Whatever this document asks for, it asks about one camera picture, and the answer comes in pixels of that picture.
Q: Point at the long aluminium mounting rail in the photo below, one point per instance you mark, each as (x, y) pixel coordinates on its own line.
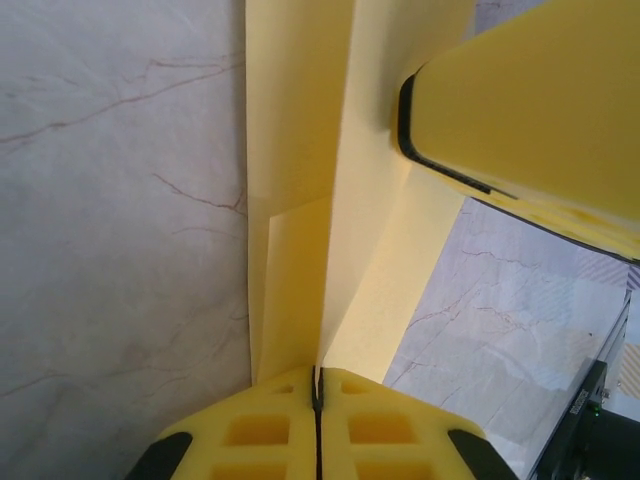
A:
(620, 325)

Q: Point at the yellow square paper sheet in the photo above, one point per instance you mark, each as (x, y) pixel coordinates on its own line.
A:
(300, 125)

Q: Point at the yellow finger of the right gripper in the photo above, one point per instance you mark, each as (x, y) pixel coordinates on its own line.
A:
(590, 232)
(540, 100)

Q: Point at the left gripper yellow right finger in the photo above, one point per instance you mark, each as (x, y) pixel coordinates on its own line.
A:
(380, 430)

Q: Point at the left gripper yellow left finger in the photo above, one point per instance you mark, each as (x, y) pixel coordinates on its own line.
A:
(260, 430)

